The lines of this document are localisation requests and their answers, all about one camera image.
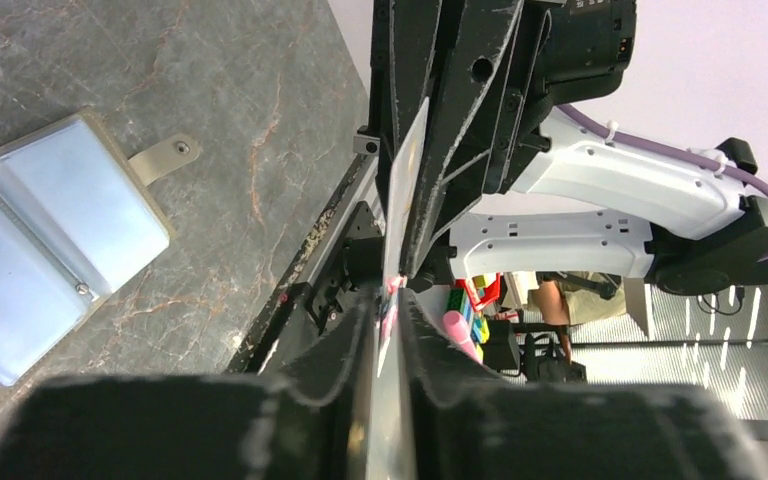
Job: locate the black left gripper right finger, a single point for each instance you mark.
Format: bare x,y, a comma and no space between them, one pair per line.
469,422

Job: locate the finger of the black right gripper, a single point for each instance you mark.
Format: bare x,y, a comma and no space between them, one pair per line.
469,46
401,54

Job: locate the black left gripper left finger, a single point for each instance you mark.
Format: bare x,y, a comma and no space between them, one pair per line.
307,420

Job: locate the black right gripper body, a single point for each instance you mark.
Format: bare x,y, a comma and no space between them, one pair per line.
563,52

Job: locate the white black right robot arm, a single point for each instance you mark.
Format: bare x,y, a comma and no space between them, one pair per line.
487,166

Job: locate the aluminium frame rail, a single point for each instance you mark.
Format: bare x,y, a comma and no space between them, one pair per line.
355,186

